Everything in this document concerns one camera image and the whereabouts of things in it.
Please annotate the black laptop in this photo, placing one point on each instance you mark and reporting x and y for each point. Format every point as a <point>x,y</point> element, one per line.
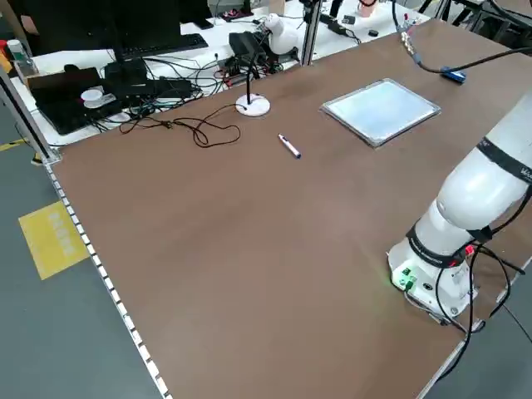
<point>54,104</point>

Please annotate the aluminium frame post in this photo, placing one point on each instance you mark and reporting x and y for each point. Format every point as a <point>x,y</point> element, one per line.
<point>311,29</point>
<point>29,133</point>

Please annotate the small black pouch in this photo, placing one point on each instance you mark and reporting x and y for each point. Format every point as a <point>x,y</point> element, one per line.
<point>349,20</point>

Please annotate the blue whiteboard eraser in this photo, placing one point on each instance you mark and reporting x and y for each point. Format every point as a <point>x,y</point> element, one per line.
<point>454,75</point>

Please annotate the pink container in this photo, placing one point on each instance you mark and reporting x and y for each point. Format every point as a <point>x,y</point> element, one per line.
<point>367,7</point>

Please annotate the clear bottle white cap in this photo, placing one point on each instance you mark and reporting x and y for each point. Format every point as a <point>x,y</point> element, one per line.
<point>18,58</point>

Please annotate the black keyboard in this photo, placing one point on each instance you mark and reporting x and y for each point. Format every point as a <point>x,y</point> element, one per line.
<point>174,43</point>

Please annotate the silver-framed whiteboard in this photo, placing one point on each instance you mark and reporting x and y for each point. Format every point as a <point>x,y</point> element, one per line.
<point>380,112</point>

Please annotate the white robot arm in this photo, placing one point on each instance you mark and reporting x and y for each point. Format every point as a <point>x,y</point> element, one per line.
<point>478,187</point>

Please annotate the white desk lamp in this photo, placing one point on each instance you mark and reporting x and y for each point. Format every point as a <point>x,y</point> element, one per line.
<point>253,106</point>

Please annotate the black tape roll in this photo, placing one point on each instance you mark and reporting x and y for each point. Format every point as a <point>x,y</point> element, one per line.
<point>373,33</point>

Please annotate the white side table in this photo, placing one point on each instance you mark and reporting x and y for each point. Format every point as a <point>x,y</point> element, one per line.
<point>237,25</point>

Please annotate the white marker blue cap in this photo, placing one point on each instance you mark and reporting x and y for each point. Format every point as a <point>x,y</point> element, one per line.
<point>289,146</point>

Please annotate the black finned power supply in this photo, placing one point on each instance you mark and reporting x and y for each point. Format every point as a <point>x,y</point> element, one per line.
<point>245,43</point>

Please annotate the black power adapter yellow label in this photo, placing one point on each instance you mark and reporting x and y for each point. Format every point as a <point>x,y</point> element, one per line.
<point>337,27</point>

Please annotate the black computer monitor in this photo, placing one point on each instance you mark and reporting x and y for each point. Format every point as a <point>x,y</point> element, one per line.
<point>83,25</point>

